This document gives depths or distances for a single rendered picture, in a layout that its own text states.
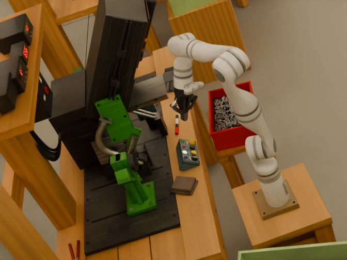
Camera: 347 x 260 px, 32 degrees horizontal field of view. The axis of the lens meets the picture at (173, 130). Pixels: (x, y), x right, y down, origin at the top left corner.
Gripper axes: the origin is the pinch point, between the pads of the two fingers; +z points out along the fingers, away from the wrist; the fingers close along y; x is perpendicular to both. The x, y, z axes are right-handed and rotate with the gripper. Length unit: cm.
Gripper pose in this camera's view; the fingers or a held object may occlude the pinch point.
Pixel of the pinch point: (184, 116)
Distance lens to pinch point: 240.4
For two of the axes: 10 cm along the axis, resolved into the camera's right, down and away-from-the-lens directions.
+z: 0.3, 8.3, 5.5
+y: -7.6, 3.8, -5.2
